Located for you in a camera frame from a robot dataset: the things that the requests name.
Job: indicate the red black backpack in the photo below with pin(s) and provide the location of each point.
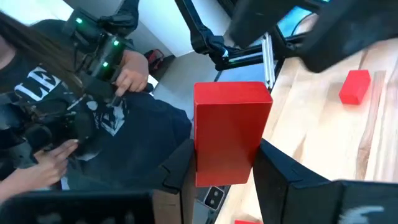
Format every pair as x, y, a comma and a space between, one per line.
155, 59

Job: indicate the grey smartphone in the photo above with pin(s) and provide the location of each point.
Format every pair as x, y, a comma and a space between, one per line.
214, 197

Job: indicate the black aluminium table frame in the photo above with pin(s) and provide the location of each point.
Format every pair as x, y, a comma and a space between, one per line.
202, 34

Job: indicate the person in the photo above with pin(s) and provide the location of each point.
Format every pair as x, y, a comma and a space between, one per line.
140, 140

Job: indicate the person's hand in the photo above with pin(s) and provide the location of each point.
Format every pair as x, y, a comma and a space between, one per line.
53, 161
130, 81

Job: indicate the silver aluminium bar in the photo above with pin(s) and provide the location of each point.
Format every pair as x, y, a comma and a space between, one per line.
268, 62

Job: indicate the long red wooden block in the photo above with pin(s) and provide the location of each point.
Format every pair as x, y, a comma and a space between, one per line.
248, 222

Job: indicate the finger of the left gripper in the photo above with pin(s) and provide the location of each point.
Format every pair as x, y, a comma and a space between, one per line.
261, 18
351, 31

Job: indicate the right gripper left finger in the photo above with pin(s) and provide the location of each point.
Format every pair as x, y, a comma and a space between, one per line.
177, 165

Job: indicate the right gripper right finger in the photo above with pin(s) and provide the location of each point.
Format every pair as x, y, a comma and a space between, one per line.
295, 193

